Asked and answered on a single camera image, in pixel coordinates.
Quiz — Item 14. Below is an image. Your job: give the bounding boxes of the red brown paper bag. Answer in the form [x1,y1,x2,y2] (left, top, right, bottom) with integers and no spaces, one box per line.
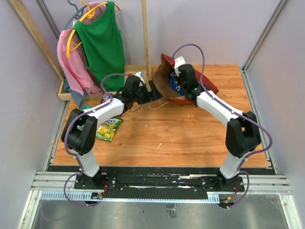
[152,54,221,113]

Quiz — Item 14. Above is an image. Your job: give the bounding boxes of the pink shirt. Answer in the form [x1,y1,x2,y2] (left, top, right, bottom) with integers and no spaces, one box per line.
[56,1,103,96]

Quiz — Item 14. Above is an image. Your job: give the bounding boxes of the yellow clothes hanger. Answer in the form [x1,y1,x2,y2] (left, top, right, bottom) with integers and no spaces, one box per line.
[66,1,120,58]

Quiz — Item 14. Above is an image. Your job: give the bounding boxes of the wooden rack frame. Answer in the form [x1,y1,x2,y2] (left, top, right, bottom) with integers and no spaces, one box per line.
[10,0,151,101]

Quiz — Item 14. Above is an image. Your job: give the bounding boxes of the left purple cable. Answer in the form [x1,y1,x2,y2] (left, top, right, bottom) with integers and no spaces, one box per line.
[64,73,131,207]

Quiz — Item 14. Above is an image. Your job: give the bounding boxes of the blue grey cloth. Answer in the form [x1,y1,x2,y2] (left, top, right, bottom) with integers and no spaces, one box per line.
[63,79,88,108]

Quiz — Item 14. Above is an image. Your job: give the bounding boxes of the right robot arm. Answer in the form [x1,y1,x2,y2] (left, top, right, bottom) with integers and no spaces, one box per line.
[153,62,261,191]

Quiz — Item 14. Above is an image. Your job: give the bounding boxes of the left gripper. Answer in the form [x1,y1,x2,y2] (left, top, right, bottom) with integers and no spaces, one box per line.
[132,80,163,105]

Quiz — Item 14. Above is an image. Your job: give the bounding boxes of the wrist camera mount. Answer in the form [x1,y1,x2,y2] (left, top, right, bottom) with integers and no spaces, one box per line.
[170,56,186,76]
[128,71,145,83]

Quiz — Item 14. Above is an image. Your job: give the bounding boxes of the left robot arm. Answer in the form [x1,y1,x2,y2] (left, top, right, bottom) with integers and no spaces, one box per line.
[61,75,163,189]

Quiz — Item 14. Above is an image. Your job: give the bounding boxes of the grey clothes hanger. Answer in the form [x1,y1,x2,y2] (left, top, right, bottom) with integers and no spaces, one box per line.
[64,0,86,30]

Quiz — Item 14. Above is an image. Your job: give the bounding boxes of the blue Doritos chip bag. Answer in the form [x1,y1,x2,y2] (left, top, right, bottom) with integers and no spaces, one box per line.
[168,71,184,97]

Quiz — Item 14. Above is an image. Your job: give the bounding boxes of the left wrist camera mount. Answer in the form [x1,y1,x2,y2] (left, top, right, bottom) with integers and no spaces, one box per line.
[128,71,145,83]

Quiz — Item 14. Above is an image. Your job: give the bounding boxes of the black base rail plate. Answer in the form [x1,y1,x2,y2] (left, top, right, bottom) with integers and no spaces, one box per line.
[74,167,246,200]

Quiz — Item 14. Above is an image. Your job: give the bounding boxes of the purple cable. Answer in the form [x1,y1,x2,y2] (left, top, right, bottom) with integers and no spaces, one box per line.
[173,43,274,210]
[64,73,131,207]

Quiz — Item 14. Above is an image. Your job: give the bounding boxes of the orange snack packet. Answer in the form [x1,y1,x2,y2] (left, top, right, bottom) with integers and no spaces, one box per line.
[166,96,187,103]

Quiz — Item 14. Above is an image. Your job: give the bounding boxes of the purple Fox's candy packet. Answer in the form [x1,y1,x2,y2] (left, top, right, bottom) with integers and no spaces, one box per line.
[101,94,112,104]

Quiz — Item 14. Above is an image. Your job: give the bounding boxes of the aluminium corner profile left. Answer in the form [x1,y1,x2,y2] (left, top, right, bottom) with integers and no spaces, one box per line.
[35,0,60,39]

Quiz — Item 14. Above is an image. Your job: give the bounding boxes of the aluminium corner profile right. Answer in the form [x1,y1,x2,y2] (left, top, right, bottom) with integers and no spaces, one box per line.
[241,0,290,72]

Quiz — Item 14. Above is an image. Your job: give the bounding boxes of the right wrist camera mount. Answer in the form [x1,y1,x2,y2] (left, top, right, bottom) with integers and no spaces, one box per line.
[170,56,186,76]

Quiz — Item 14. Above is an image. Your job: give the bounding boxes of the teal snack packet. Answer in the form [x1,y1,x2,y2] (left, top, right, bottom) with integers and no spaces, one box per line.
[82,105,92,111]

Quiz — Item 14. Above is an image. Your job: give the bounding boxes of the aluminium corner profile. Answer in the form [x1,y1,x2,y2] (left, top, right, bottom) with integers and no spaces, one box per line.
[35,0,60,39]
[241,0,290,72]

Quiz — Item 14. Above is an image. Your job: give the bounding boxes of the green tank top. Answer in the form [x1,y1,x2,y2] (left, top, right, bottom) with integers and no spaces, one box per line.
[72,1,126,93]

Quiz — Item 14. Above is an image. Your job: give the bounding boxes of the green Fox's candy packet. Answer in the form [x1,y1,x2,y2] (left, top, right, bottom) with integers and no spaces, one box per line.
[95,116,123,142]

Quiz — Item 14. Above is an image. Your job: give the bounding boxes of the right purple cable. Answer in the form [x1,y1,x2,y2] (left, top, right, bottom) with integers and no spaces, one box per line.
[173,43,274,210]

